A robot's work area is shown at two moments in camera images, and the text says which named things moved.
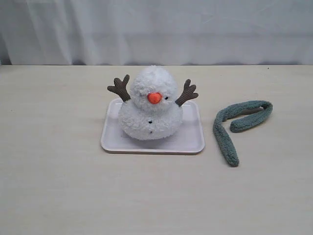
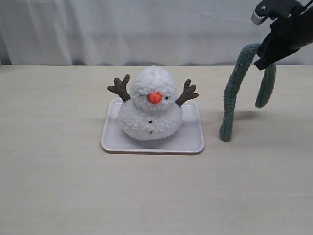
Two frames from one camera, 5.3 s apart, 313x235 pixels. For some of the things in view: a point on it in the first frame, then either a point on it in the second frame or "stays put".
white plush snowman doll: (153, 112) stays put
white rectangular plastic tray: (189, 139) stays put
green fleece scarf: (240, 116) -> (235, 80)
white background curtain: (156, 32) stays put
